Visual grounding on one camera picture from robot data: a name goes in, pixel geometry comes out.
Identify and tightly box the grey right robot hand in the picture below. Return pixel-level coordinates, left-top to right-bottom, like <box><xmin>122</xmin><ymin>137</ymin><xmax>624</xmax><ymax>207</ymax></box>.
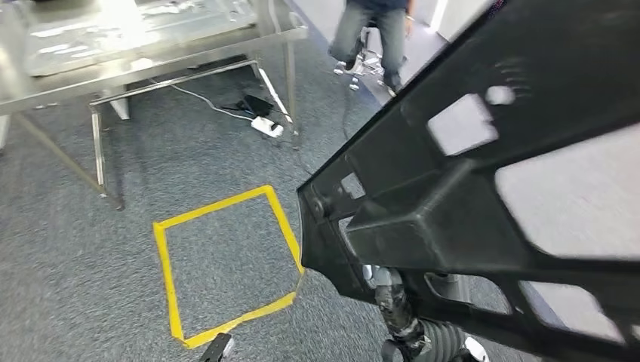
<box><xmin>362</xmin><ymin>265</ymin><xmax>432</xmax><ymax>362</ymax></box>

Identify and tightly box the long black plastic part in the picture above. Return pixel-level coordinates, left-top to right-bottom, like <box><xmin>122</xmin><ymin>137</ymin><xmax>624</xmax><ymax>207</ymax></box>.
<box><xmin>297</xmin><ymin>0</ymin><xmax>640</xmax><ymax>362</ymax></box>

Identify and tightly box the stainless steel workbench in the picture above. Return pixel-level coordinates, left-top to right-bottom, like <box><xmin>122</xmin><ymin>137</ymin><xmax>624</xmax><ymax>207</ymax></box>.
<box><xmin>0</xmin><ymin>0</ymin><xmax>309</xmax><ymax>211</ymax></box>

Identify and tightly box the white power strip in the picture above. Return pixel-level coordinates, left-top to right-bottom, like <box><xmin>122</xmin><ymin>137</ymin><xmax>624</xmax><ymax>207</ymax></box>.
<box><xmin>250</xmin><ymin>115</ymin><xmax>285</xmax><ymax>139</ymax></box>

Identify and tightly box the black power adapter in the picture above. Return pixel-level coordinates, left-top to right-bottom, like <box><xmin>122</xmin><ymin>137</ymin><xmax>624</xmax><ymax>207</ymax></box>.
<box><xmin>222</xmin><ymin>94</ymin><xmax>275</xmax><ymax>118</ymax></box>

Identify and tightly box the office chair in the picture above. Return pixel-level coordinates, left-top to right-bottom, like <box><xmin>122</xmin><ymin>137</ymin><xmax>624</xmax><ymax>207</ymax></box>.
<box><xmin>332</xmin><ymin>20</ymin><xmax>401</xmax><ymax>92</ymax></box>

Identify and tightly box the person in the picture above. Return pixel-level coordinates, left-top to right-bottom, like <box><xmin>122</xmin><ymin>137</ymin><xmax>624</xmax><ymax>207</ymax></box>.
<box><xmin>327</xmin><ymin>0</ymin><xmax>418</xmax><ymax>98</ymax></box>

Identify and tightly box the stamped sheet metal panel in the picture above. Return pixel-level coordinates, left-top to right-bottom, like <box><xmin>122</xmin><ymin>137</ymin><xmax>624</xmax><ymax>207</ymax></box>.
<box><xmin>22</xmin><ymin>0</ymin><xmax>261</xmax><ymax>76</ymax></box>

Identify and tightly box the white power cable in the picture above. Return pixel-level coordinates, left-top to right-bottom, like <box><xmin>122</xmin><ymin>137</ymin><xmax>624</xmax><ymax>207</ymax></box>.
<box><xmin>147</xmin><ymin>77</ymin><xmax>256</xmax><ymax>122</ymax></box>

